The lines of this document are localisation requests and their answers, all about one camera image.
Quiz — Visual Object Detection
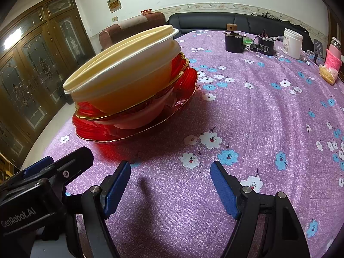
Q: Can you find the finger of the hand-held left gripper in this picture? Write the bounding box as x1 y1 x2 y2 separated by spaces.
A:
40 146 94 194
0 156 55 186

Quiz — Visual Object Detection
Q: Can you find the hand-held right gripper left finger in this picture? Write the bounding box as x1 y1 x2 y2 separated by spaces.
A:
64 160 132 258

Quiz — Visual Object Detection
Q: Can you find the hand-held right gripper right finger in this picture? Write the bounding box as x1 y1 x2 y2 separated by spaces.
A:
210 161 311 258

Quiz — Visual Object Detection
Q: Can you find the red gold-rimmed plate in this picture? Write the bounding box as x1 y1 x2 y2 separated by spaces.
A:
75 52 191 121
72 66 199 146

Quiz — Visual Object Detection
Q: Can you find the cream plastic bowl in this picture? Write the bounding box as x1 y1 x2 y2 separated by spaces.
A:
63 24 175 93
64 28 181 95

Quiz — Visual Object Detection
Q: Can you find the purple floral tablecloth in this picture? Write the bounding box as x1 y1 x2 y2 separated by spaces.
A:
40 29 344 258

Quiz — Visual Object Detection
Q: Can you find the wooden glass-door cabinet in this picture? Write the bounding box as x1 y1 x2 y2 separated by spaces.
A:
0 0 96 167

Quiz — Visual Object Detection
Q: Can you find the brown armchair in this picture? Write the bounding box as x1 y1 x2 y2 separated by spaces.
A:
99 12 166 53

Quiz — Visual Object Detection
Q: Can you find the black cylindrical container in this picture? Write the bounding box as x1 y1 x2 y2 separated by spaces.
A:
225 32 245 54

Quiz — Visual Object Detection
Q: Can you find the yellow snack bag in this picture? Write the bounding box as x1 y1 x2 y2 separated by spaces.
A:
319 65 339 86

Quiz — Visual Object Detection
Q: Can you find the white plastic jar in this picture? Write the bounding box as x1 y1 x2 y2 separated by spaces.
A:
283 28 304 60

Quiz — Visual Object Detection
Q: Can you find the black leather sofa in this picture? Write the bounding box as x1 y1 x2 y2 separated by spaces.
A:
168 12 316 37

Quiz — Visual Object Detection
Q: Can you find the dark grey phone stand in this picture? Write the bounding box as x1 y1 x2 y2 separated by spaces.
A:
313 38 324 58

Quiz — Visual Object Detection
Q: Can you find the bottle with pink sleeve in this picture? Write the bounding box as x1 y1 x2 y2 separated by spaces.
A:
324 37 343 70

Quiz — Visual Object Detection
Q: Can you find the yellow wall plaque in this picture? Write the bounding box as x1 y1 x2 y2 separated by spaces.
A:
107 0 122 13

